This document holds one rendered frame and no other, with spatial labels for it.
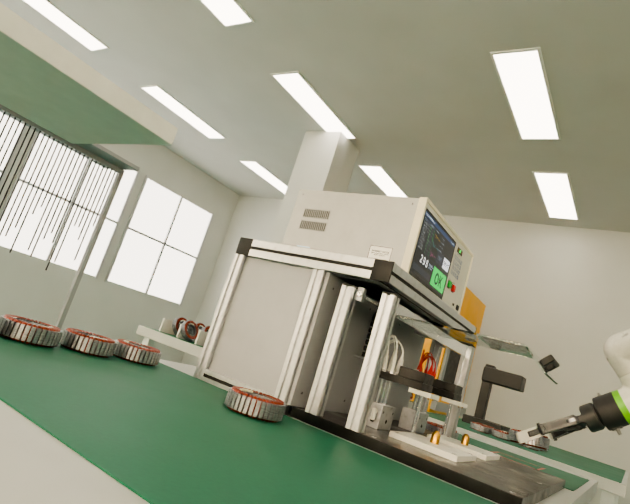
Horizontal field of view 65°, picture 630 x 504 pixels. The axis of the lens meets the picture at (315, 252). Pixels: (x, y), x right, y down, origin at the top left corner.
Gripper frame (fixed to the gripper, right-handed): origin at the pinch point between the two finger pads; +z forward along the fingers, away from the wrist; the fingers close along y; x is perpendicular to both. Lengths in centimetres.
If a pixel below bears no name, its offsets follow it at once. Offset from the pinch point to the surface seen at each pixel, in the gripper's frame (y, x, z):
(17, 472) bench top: -145, -12, 2
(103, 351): -107, 26, 50
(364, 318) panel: -58, 30, 13
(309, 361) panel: -77, 17, 20
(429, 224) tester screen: -60, 44, -12
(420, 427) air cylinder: -33.1, 6.1, 18.2
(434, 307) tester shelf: -50, 28, -3
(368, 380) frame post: -77, 8, 7
